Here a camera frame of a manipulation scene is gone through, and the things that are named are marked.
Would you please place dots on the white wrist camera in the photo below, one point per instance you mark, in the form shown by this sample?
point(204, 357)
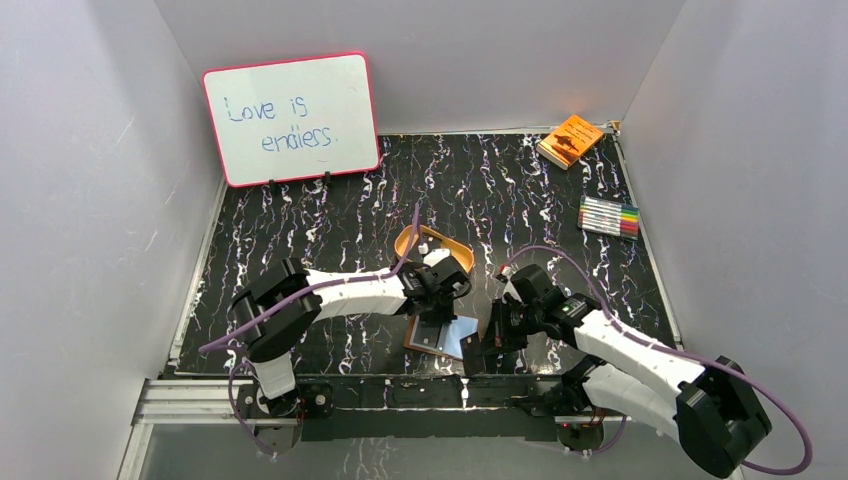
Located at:
point(432, 256)
point(509, 291)

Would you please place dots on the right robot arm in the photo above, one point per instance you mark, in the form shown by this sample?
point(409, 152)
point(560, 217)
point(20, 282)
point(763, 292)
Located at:
point(708, 411)

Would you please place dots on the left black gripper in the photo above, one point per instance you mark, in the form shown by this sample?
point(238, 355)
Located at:
point(438, 307)

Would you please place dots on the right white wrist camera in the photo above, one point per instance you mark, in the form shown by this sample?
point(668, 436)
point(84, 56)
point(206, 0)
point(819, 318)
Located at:
point(509, 291)

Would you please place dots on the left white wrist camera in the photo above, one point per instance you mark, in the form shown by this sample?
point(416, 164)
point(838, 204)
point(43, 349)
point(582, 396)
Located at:
point(432, 256)

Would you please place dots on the pink framed whiteboard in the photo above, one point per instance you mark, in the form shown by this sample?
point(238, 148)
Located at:
point(294, 119)

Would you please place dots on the brown leather card holder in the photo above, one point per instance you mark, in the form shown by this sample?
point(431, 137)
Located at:
point(451, 334)

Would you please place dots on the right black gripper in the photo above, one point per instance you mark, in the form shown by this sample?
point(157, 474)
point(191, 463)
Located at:
point(499, 338)

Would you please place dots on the coloured marker pen set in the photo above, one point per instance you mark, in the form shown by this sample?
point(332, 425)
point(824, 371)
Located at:
point(609, 218)

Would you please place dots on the orange book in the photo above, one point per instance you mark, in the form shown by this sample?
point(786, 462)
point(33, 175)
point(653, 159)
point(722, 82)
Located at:
point(566, 144)

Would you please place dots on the black credit card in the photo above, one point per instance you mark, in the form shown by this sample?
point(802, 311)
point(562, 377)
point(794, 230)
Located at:
point(425, 337)
point(472, 358)

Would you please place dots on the orange oval tray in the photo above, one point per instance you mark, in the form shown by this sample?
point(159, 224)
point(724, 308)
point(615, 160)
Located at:
point(435, 240)

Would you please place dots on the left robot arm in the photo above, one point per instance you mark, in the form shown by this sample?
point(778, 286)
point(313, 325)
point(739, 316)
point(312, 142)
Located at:
point(277, 309)

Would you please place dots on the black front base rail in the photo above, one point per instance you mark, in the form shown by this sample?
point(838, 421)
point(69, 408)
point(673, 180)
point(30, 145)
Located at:
point(532, 407)

